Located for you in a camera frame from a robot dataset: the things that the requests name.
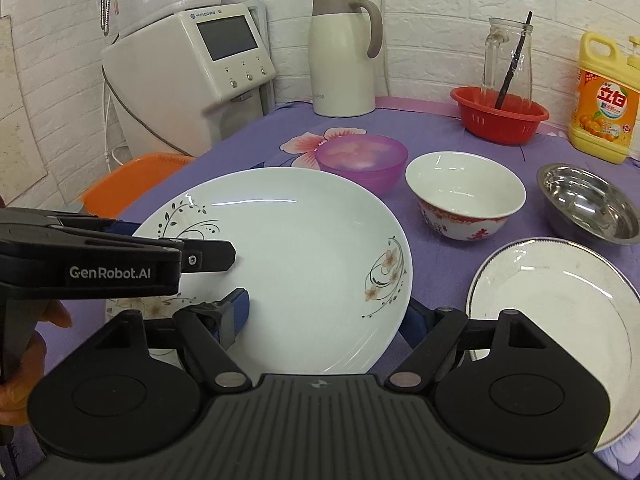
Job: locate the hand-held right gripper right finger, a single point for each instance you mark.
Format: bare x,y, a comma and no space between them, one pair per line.
412,327

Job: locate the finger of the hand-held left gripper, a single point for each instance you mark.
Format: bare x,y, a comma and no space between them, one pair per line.
95,224
210,257

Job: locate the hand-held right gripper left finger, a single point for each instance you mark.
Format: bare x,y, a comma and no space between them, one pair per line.
240,310

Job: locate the large white floral plate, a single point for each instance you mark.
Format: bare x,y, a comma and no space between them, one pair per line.
300,240

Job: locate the white plate with grey rim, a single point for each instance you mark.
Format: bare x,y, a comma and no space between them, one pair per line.
550,285

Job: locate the white ceramic bowl red pattern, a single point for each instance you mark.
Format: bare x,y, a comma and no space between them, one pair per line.
465,185

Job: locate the purple plastic bowl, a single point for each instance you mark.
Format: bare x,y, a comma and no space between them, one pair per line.
360,170

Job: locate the stainless steel bowl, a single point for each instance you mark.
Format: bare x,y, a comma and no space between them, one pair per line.
585,205

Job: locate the person's left hand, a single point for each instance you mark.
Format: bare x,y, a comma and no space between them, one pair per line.
25,385

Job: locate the orange plastic basin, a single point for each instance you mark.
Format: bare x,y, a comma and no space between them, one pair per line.
130,180

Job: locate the purple floral tablecloth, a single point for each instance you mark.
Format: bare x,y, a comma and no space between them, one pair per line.
435,270

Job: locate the white water dispenser with screen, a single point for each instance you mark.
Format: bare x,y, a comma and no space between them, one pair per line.
165,75

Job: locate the red plastic basket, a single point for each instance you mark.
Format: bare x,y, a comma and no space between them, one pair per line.
490,125

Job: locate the white thermos jug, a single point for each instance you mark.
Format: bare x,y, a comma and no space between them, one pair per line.
340,60

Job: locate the clear glass bottle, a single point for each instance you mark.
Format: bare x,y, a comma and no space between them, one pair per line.
500,60

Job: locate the yellow detergent bottle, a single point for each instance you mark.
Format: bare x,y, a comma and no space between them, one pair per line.
600,110

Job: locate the black bottle brush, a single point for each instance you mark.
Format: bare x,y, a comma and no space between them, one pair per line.
515,57

